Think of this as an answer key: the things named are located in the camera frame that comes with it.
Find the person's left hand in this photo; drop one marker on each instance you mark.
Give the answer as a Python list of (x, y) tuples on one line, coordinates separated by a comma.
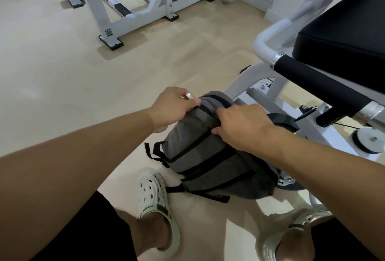
[(171, 110)]

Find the person's white shoe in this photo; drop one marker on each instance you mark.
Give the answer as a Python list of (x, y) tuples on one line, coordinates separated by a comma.
[(150, 191), (303, 218)]

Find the person's right forearm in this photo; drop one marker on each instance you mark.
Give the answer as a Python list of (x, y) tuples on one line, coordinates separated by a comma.
[(331, 179)]

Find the person's left forearm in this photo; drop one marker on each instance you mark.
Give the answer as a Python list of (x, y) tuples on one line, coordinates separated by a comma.
[(69, 173)]

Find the person's black shorts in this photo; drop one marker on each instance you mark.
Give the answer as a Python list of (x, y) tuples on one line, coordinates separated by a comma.
[(90, 233)]

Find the person's white left shoe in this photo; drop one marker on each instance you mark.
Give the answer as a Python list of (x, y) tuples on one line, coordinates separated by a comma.
[(150, 191)]

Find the grey backpack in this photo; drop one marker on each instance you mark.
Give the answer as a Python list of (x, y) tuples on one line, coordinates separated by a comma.
[(204, 161)]

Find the black seat pad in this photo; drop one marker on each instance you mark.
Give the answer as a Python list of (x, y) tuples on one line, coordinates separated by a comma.
[(346, 44)]

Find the person's white right shoe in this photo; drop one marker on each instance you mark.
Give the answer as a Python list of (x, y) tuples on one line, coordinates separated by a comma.
[(303, 218)]

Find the person's right hand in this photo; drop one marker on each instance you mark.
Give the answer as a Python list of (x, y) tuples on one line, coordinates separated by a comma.
[(243, 128)]

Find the white weight machine frame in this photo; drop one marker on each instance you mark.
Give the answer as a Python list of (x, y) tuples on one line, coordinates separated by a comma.
[(144, 14)]

